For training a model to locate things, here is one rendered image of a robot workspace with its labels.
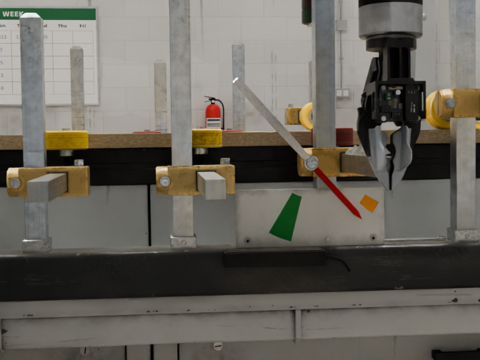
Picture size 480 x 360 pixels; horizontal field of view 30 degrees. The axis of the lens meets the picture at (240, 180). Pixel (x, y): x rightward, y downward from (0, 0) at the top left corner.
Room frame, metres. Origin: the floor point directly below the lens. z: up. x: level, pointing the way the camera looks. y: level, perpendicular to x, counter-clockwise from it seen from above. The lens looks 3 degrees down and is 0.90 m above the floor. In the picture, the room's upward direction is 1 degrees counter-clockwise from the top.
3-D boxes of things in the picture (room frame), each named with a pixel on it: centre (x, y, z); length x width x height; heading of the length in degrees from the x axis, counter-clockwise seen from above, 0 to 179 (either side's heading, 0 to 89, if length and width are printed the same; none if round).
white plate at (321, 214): (1.55, -0.12, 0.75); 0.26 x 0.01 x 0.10; 95
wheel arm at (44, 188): (1.47, 0.30, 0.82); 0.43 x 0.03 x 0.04; 5
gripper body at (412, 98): (1.27, -0.22, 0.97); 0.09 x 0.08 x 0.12; 5
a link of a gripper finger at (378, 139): (1.27, -0.20, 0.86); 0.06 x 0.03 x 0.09; 5
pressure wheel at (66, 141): (1.67, 0.32, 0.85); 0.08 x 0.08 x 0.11
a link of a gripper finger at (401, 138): (1.27, -0.23, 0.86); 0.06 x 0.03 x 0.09; 5
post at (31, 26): (1.53, 0.35, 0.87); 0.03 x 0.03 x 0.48; 5
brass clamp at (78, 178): (1.53, 0.33, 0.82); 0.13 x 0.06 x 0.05; 95
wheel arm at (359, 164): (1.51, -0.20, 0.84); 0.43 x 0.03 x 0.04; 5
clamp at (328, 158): (1.58, -0.17, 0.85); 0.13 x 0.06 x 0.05; 95
